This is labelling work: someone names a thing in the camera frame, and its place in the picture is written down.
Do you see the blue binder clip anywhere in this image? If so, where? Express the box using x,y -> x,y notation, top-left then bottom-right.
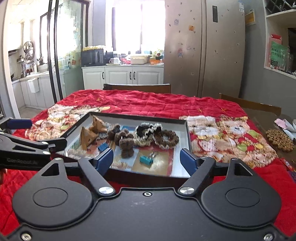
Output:
98,142 -> 109,153

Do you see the brown Choco Magic pyramid packet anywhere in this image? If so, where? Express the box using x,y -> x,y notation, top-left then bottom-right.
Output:
80,127 -> 98,150

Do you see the brown fuzzy claw clip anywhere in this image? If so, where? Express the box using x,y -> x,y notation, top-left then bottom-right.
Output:
114,128 -> 134,159
107,124 -> 120,141

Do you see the dark brown braided scrunchie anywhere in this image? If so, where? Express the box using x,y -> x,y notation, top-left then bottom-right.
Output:
152,130 -> 180,149

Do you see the teal binder clip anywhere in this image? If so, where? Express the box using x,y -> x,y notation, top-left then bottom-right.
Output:
139,151 -> 159,166

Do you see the black white-trim scrunchie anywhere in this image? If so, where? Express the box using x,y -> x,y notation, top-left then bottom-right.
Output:
134,123 -> 163,141

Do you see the cream crochet scrunchie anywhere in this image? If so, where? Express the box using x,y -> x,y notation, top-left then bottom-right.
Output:
133,137 -> 153,147

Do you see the red quilted bear blanket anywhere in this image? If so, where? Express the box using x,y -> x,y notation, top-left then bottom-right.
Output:
1,90 -> 295,236

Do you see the black shallow cardboard box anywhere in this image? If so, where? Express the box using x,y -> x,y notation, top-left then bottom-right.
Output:
58,112 -> 191,184

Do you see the white kitchen cabinet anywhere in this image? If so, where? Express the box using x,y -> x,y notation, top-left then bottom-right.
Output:
82,64 -> 164,90

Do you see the wooden chair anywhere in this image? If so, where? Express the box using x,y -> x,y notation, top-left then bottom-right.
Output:
219,93 -> 281,116
103,83 -> 171,94

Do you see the brown beaded coaster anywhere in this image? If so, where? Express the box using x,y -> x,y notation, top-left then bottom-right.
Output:
265,129 -> 294,152

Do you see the black microwave oven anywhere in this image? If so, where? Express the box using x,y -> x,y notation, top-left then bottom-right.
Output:
81,49 -> 105,67

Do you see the steel double-door refrigerator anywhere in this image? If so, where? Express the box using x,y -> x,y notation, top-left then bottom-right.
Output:
164,0 -> 245,98

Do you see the wall shelf with items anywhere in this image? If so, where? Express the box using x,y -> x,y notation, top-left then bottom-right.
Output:
262,1 -> 295,79

